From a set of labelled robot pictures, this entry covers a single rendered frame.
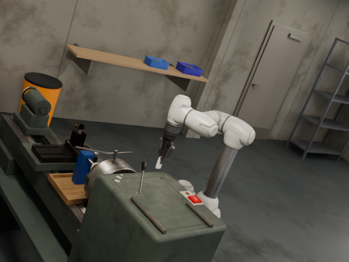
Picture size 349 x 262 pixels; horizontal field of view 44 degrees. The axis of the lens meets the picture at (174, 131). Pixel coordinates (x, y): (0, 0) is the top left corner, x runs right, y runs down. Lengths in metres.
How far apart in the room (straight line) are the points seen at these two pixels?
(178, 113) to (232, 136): 0.57
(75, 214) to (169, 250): 0.80
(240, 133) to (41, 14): 3.62
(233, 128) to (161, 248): 1.02
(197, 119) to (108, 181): 0.57
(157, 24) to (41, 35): 1.66
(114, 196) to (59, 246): 0.83
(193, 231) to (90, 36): 4.25
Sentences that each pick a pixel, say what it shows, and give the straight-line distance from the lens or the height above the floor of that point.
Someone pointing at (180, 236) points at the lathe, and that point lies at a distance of 2.10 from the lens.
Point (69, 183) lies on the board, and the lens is 2.94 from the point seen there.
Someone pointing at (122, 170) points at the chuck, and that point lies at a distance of 2.52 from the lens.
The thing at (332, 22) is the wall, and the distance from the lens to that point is 8.85.
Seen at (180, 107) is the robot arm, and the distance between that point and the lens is 2.30.
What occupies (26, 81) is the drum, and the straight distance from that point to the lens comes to 5.32.
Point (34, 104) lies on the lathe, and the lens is 3.46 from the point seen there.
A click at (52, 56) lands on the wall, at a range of 5.94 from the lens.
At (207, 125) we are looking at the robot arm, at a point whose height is 1.69.
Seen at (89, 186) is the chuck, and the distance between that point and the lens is 2.56.
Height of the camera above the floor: 2.33
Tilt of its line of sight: 19 degrees down
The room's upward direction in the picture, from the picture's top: 20 degrees clockwise
